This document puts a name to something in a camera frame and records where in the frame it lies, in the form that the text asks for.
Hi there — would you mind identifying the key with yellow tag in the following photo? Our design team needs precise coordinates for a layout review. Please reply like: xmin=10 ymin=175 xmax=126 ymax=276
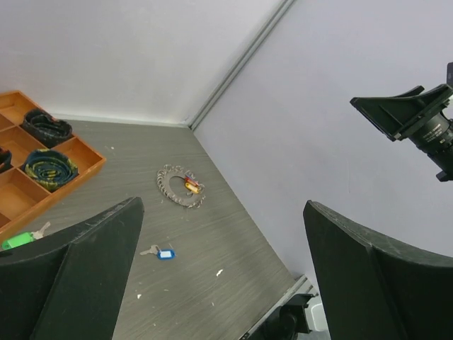
xmin=185 ymin=182 xmax=200 ymax=194

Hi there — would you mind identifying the aluminium corner post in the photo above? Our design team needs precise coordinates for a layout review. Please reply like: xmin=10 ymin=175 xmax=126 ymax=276
xmin=187 ymin=0 xmax=295 ymax=131

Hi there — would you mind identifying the orange compartment tray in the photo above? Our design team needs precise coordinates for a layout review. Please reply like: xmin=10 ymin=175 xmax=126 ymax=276
xmin=1 ymin=90 xmax=106 ymax=241

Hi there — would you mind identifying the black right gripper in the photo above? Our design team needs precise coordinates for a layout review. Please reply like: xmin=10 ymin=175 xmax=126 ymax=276
xmin=350 ymin=84 xmax=452 ymax=182

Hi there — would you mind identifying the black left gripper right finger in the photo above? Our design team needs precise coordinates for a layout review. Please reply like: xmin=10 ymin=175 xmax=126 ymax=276
xmin=303 ymin=200 xmax=452 ymax=339

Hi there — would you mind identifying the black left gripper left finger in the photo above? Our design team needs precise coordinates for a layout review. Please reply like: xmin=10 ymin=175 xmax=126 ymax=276
xmin=1 ymin=197 xmax=144 ymax=340

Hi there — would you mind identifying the blue yellow rolled tie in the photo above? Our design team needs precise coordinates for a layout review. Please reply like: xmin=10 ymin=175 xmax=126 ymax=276
xmin=21 ymin=149 xmax=79 ymax=193

